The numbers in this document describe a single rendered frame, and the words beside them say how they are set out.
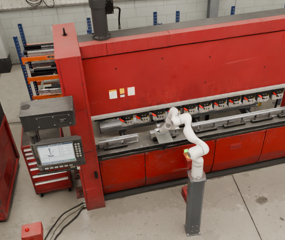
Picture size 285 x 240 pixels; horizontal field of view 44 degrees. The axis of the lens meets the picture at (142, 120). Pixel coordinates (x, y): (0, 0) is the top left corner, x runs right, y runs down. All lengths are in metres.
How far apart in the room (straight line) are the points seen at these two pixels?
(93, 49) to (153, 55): 0.66
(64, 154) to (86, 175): 0.85
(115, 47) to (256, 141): 2.45
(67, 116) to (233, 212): 2.64
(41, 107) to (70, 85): 0.39
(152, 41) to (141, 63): 0.27
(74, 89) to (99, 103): 0.48
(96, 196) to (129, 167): 0.59
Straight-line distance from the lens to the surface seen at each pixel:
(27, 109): 3.49
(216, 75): 4.28
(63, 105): 3.42
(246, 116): 4.90
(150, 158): 4.61
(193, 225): 4.50
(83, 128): 3.97
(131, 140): 4.49
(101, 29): 3.70
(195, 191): 4.01
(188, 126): 3.71
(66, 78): 3.60
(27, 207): 5.23
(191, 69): 4.11
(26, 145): 4.58
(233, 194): 5.15
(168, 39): 3.81
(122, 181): 4.80
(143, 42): 3.75
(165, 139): 4.35
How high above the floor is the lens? 3.87
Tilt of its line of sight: 38 degrees down
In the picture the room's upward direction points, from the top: 3 degrees counter-clockwise
